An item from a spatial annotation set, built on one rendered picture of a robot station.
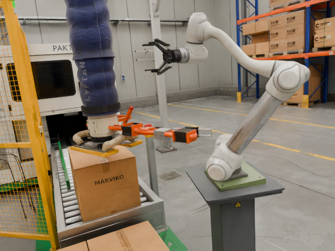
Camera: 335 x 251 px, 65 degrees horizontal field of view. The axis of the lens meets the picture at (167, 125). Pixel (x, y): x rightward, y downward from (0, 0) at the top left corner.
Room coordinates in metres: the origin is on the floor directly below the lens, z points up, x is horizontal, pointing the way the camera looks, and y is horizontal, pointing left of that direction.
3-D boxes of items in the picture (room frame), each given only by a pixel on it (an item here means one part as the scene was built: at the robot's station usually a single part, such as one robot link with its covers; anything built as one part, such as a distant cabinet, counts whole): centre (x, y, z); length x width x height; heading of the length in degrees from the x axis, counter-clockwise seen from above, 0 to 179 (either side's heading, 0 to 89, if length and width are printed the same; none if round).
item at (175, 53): (1.59, -0.05, 1.58); 0.09 x 0.07 x 0.08; 120
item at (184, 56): (1.62, -0.12, 1.58); 0.09 x 0.06 x 0.09; 30
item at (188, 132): (1.16, -0.07, 1.21); 0.08 x 0.07 x 0.05; 50
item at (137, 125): (1.39, 0.19, 1.21); 0.10 x 0.08 x 0.06; 140
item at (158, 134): (1.25, 0.03, 1.20); 0.07 x 0.07 x 0.04; 50
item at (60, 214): (2.51, 1.17, 0.50); 2.31 x 0.05 x 0.19; 24
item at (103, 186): (1.90, 0.54, 0.75); 0.60 x 0.40 x 0.40; 23
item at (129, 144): (1.63, 0.32, 1.10); 0.34 x 0.10 x 0.05; 50
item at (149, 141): (2.30, 0.17, 0.50); 0.07 x 0.07 x 1.00; 24
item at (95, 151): (1.48, 0.44, 1.10); 0.34 x 0.10 x 0.05; 50
